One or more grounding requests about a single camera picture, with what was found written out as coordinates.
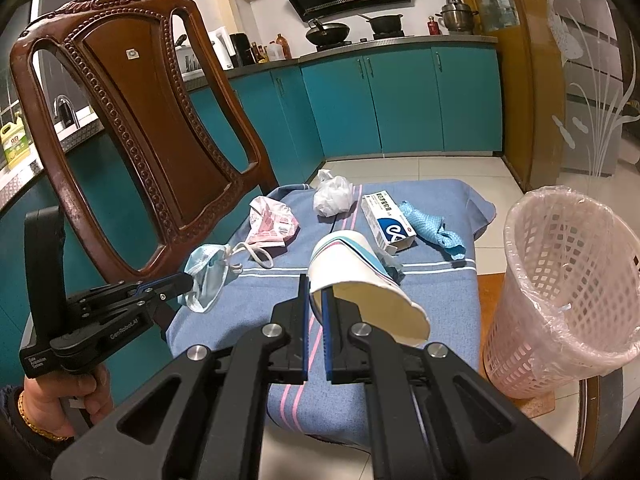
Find dish rack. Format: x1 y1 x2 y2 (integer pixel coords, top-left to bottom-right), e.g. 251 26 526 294
175 35 201 76

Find knotted white plastic bag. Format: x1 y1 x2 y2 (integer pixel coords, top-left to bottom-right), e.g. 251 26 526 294
313 170 353 217

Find gas stove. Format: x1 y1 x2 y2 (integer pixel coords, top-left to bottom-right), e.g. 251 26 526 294
314 30 406 51

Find white paper cup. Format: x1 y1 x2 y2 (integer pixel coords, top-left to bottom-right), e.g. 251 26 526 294
307 230 431 347

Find stainless steel pot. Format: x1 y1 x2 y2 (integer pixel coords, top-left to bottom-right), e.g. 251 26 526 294
435 0 480 36

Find blue face mask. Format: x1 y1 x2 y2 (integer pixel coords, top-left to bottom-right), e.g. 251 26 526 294
177 241 273 313

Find yellow green detergent jug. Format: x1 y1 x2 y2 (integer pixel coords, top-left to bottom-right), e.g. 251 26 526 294
0 122 31 171

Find chrome faucet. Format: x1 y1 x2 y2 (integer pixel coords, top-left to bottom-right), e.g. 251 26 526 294
52 94 78 126

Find black wok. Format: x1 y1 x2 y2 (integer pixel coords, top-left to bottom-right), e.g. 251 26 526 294
305 17 351 47

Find person's left hand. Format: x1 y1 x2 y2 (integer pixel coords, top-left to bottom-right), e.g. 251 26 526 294
19 366 113 440

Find person's left forearm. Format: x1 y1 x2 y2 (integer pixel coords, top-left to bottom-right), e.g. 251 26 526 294
0 382 76 480

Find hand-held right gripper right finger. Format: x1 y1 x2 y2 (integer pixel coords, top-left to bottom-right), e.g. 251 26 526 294
321 290 581 480

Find gold bracelet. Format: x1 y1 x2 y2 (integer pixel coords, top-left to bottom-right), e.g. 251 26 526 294
16 390 73 443

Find white blue medicine box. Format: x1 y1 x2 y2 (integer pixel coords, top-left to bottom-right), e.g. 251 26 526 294
361 190 417 255

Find blue striped blanket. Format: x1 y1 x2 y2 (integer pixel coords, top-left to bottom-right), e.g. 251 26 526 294
165 178 496 448

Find frosted glass wooden door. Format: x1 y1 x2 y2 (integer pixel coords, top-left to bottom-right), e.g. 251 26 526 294
450 0 640 196

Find pink plastic waste basket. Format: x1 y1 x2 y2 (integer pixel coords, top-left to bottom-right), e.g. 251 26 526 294
481 186 640 398

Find light blue cloth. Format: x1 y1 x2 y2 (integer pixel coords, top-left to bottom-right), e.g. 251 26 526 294
400 200 467 261

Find pink white wrapper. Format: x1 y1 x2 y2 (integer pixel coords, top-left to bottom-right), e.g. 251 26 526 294
248 196 301 247

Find black cooking pot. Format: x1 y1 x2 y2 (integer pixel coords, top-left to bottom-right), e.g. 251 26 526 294
357 12 405 35

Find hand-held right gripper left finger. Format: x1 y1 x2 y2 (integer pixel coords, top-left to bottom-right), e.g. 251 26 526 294
50 274 313 480

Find black countertop appliance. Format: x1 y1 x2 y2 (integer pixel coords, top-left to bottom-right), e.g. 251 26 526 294
229 32 251 67

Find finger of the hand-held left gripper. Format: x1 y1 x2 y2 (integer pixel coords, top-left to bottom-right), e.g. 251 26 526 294
84 290 192 344
69 273 194 312

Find carved wooden chair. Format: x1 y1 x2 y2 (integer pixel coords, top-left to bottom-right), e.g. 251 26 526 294
10 0 281 286

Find clear plastic bin liner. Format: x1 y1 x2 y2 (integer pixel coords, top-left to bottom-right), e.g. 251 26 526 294
502 186 640 376

